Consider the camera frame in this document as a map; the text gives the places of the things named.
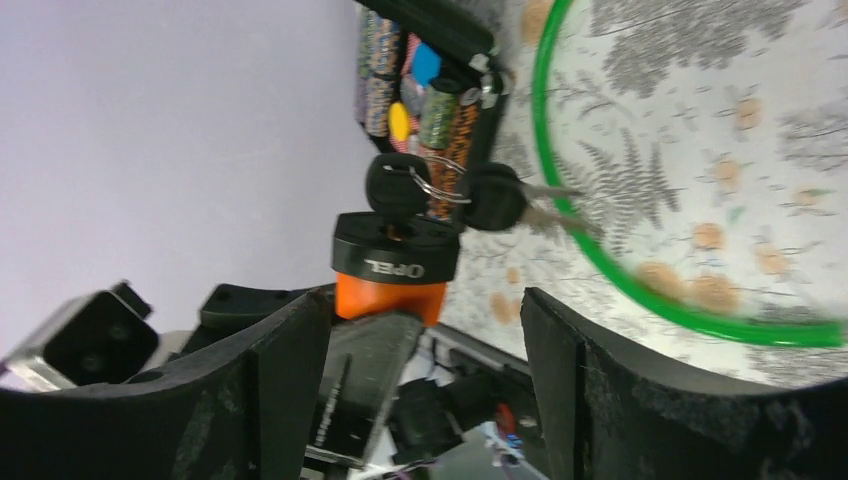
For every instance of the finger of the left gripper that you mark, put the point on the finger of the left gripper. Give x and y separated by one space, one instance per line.
364 364

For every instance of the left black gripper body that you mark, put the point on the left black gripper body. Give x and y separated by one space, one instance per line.
232 308

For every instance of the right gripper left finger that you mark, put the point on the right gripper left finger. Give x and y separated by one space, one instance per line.
240 408

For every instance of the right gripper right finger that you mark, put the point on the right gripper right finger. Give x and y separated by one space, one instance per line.
611 408

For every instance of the orange black padlock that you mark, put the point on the orange black padlock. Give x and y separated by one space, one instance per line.
386 265

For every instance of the black keys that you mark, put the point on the black keys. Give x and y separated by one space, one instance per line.
489 197

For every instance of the yellow round chip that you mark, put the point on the yellow round chip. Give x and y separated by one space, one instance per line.
399 122

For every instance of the black poker chip case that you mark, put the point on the black poker chip case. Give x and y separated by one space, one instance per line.
457 116

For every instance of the blue round chip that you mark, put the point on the blue round chip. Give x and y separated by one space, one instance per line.
426 64

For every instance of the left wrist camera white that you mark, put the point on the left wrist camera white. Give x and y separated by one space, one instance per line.
100 337

